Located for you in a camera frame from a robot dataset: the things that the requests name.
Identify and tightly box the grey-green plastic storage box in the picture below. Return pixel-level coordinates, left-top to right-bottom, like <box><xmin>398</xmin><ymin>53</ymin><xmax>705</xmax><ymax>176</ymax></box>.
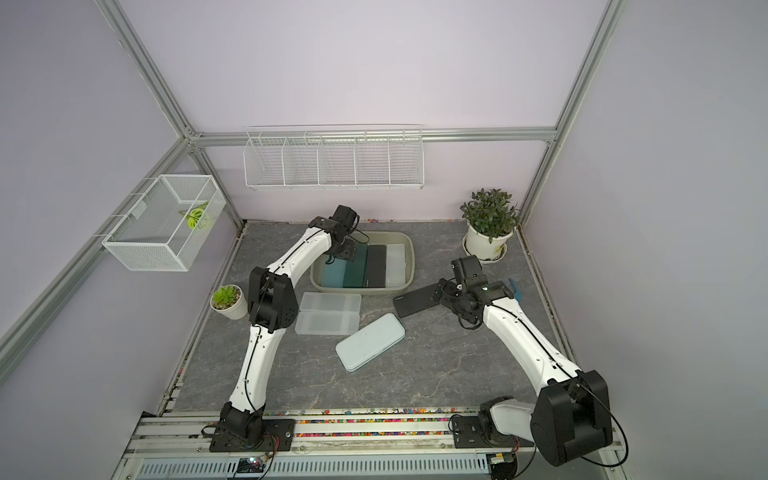
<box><xmin>310</xmin><ymin>231</ymin><xmax>415</xmax><ymax>295</ymax></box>

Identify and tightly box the large potted green plant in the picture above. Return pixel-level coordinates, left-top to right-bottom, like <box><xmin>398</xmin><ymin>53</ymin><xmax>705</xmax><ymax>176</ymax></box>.
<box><xmin>460</xmin><ymin>188</ymin><xmax>520</xmax><ymax>263</ymax></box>

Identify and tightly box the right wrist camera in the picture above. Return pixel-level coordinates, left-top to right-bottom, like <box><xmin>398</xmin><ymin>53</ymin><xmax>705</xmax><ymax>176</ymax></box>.
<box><xmin>451</xmin><ymin>255</ymin><xmax>487</xmax><ymax>289</ymax></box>

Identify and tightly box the small potted succulent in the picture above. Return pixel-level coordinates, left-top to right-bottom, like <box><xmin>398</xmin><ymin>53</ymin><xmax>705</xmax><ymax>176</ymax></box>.
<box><xmin>210</xmin><ymin>284</ymin><xmax>248</xmax><ymax>320</ymax></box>

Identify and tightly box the dark green pencil case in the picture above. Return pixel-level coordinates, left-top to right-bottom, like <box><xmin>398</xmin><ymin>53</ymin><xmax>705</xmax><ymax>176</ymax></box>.
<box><xmin>343</xmin><ymin>244</ymin><xmax>368</xmax><ymax>289</ymax></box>

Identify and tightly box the aluminium rail frame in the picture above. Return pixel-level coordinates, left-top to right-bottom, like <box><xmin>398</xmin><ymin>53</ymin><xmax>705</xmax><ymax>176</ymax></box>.
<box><xmin>110</xmin><ymin>407</ymin><xmax>631</xmax><ymax>480</ymax></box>

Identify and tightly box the green leaf toy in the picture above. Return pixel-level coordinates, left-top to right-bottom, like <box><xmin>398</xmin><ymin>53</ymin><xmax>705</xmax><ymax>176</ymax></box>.
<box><xmin>180</xmin><ymin>202</ymin><xmax>212</xmax><ymax>231</ymax></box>

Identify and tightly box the long white wire wall basket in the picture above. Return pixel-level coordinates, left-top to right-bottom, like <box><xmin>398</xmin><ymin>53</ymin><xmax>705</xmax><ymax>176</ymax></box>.
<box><xmin>243</xmin><ymin>124</ymin><xmax>425</xmax><ymax>190</ymax></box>

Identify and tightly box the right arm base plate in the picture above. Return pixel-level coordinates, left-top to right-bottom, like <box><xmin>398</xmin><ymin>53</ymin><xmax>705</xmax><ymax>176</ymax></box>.
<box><xmin>447</xmin><ymin>414</ymin><xmax>534</xmax><ymax>450</ymax></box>

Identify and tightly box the white mesh wall basket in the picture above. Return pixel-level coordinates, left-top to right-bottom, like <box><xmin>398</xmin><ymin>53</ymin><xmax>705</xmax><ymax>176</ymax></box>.
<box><xmin>102</xmin><ymin>174</ymin><xmax>226</xmax><ymax>272</ymax></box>

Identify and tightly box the clear pencil case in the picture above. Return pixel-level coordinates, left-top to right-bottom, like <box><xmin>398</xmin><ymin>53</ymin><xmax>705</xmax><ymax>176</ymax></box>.
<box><xmin>300</xmin><ymin>292</ymin><xmax>362</xmax><ymax>313</ymax></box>
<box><xmin>385</xmin><ymin>244</ymin><xmax>406</xmax><ymax>288</ymax></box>
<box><xmin>295</xmin><ymin>311</ymin><xmax>360</xmax><ymax>336</ymax></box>

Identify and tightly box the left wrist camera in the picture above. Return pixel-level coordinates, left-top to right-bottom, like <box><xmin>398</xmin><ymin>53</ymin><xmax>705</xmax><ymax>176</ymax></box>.
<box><xmin>331</xmin><ymin>205</ymin><xmax>360</xmax><ymax>232</ymax></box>

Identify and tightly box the blue yellow garden fork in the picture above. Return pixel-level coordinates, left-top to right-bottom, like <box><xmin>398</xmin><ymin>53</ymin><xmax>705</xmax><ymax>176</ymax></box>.
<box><xmin>507</xmin><ymin>278</ymin><xmax>522</xmax><ymax>303</ymax></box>

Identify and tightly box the black pencil case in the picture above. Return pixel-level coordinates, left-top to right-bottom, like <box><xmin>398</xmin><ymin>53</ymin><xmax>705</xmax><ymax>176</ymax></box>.
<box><xmin>393</xmin><ymin>283</ymin><xmax>441</xmax><ymax>319</ymax></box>
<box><xmin>364</xmin><ymin>245</ymin><xmax>387</xmax><ymax>288</ymax></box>

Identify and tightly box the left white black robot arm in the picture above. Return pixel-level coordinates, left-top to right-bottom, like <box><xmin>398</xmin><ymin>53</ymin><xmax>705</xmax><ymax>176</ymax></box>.
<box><xmin>217</xmin><ymin>206</ymin><xmax>359</xmax><ymax>445</ymax></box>

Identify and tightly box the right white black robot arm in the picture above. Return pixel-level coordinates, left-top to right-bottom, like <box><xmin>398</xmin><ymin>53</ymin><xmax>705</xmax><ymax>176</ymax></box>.
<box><xmin>436</xmin><ymin>279</ymin><xmax>613</xmax><ymax>466</ymax></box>

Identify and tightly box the teal ribbed pencil case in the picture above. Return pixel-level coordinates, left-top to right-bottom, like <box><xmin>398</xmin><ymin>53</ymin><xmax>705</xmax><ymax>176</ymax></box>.
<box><xmin>321</xmin><ymin>258</ymin><xmax>347</xmax><ymax>288</ymax></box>

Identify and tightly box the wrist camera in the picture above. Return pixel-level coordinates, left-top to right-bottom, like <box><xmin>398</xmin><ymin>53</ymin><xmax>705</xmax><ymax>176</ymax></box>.
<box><xmin>451</xmin><ymin>255</ymin><xmax>487</xmax><ymax>289</ymax></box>
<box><xmin>331</xmin><ymin>205</ymin><xmax>360</xmax><ymax>232</ymax></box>

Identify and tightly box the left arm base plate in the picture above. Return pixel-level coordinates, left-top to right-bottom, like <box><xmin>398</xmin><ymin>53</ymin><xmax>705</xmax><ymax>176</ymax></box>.
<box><xmin>209</xmin><ymin>418</ymin><xmax>295</xmax><ymax>453</ymax></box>

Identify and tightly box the light blue pencil case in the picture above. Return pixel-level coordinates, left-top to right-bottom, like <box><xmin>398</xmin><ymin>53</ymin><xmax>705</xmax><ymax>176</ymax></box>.
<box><xmin>335</xmin><ymin>313</ymin><xmax>405</xmax><ymax>372</ymax></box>

